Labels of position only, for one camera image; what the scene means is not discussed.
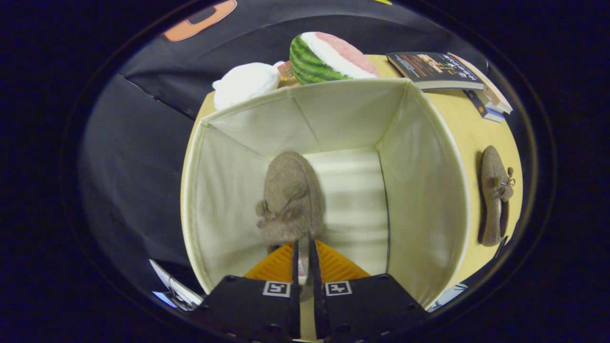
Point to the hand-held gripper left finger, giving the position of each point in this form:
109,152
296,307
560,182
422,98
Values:
248,305

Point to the cream cover book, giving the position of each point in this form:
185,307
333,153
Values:
495,97

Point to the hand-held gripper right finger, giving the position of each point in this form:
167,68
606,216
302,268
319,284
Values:
371,305

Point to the white plush toy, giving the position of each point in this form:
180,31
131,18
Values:
245,83

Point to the cream fabric storage box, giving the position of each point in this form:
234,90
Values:
343,114

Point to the watermelon slice plush toy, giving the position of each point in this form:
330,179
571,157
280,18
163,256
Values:
324,55

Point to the brown shoe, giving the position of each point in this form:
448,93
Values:
493,190
286,190

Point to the black cover book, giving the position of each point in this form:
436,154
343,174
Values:
429,66

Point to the blue cover book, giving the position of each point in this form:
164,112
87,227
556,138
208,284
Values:
486,112

